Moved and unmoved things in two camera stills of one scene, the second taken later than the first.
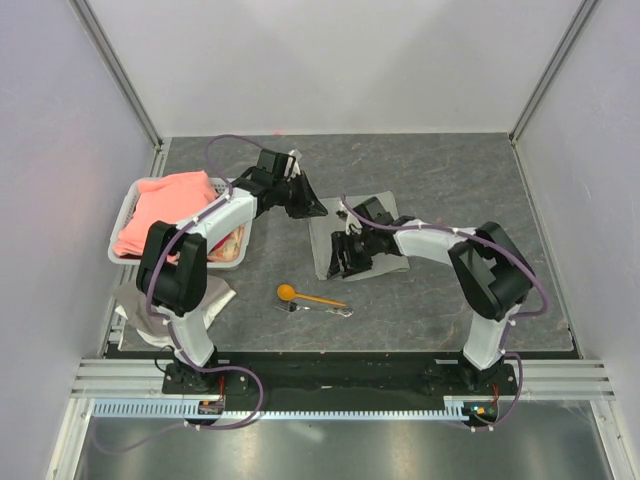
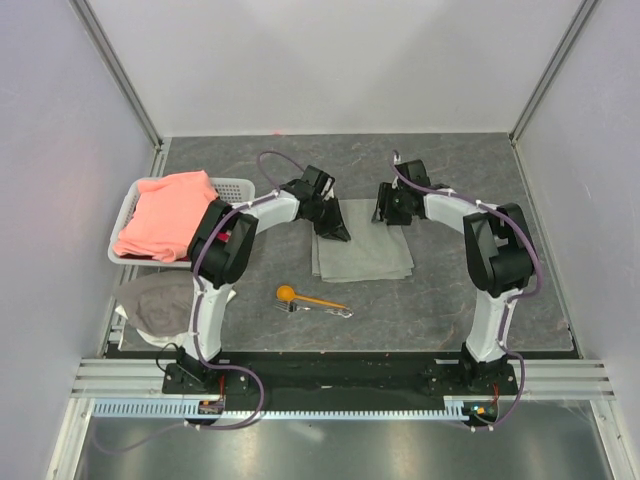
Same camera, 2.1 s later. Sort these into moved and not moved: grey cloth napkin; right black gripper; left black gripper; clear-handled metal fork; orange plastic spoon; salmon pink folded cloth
Moved: right black gripper; left black gripper
Not moved: grey cloth napkin; clear-handled metal fork; orange plastic spoon; salmon pink folded cloth
